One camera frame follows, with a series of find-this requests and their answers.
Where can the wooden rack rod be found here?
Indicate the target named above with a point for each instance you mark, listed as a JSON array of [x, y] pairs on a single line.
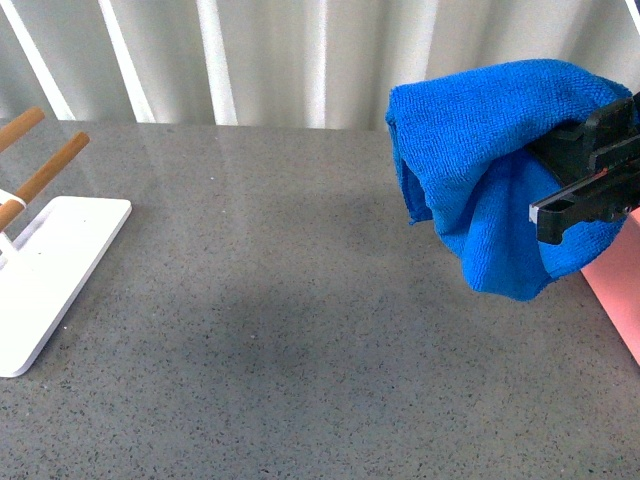
[[20, 126], [27, 192]]

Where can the white curtain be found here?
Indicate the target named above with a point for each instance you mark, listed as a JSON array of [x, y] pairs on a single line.
[[313, 64]]

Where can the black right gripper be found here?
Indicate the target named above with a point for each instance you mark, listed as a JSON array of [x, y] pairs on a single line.
[[596, 164]]

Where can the white towel rack stand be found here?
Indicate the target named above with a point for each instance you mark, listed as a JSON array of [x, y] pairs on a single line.
[[45, 267]]

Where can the pink plastic box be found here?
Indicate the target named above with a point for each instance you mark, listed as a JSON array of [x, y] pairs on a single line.
[[614, 279]]

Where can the blue microfiber cloth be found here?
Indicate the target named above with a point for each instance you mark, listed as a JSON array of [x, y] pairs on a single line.
[[459, 148]]

